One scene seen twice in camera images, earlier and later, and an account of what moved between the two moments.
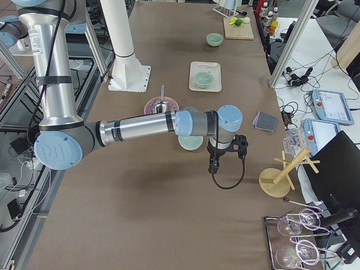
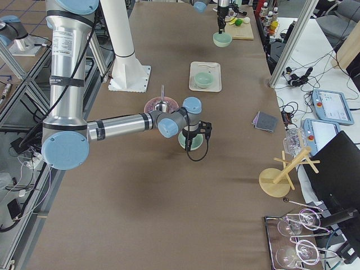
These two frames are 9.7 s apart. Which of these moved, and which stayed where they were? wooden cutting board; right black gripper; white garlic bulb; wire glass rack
Moved: right black gripper
Stayed: wire glass rack; white garlic bulb; wooden cutting board
